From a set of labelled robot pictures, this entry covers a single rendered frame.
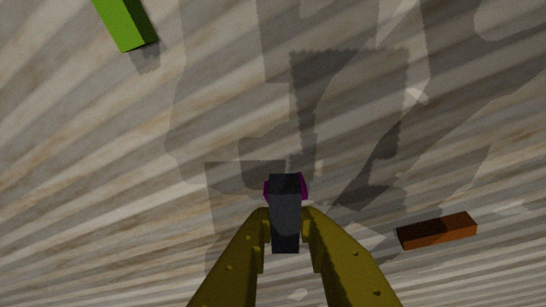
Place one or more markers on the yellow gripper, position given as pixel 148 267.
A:
pixel 350 275

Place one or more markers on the lime green rod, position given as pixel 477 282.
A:
pixel 127 22

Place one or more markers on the magenta cube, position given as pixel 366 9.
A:
pixel 303 188

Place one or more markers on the orange rectangular rod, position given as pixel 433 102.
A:
pixel 437 230

